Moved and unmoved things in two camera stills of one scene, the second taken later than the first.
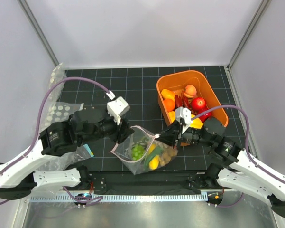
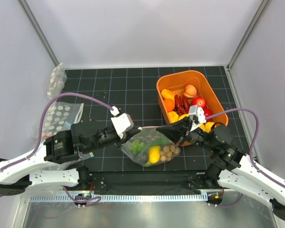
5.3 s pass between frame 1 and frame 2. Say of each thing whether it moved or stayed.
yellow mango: moved
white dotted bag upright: stayed
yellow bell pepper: stayed
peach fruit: stayed
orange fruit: stayed
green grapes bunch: moved
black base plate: stayed
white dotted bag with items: stayed
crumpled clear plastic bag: stayed
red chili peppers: stayed
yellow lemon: moved
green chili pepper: moved
